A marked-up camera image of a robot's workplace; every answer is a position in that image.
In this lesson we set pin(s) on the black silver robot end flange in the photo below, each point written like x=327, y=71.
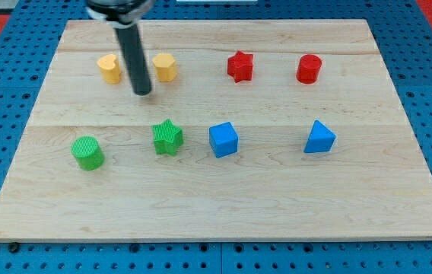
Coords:
x=118, y=12

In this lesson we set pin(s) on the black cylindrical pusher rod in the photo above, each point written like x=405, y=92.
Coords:
x=134, y=56

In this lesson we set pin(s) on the yellow heart block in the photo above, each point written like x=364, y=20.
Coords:
x=109, y=68

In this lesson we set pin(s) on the yellow hexagon block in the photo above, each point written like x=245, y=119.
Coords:
x=165, y=67

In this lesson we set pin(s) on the red star block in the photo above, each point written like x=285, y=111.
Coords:
x=240, y=66

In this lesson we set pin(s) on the green star block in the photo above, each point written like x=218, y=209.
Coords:
x=167, y=138

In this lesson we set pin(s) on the green cylinder block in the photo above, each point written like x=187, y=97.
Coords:
x=87, y=153

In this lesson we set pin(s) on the blue cube block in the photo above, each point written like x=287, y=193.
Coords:
x=223, y=139

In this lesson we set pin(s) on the light wooden board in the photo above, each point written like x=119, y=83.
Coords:
x=374, y=184

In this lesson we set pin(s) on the red cylinder block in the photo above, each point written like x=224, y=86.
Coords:
x=308, y=69

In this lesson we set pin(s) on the blue triangle block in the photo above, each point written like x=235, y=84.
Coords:
x=320, y=139

